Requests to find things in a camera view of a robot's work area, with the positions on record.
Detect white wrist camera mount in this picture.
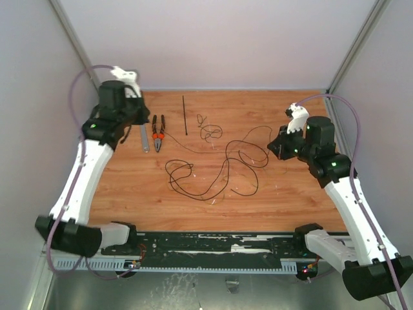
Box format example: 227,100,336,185
285,103,309,134
110,66,142,98

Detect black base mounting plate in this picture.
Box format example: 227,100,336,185
101,231,317,270

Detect black zip tie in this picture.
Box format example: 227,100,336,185
182,95,188,136

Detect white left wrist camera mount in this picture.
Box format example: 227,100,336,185
110,66,142,98

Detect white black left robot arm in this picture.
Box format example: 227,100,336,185
35,79,150,258

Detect black and yellow wire bundle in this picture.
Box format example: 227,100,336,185
164,113,274,154

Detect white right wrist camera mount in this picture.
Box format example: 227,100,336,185
285,103,309,134

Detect silver adjustable wrench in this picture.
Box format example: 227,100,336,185
139,125,150,153

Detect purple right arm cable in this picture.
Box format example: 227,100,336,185
296,94,409,310

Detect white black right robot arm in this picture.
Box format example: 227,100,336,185
267,116,412,300

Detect aluminium frame rail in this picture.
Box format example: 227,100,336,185
322,0,396,262

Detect grey slotted cable duct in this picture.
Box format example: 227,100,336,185
53,257,297,274

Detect orange black pliers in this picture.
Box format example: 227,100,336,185
152,114,165,152

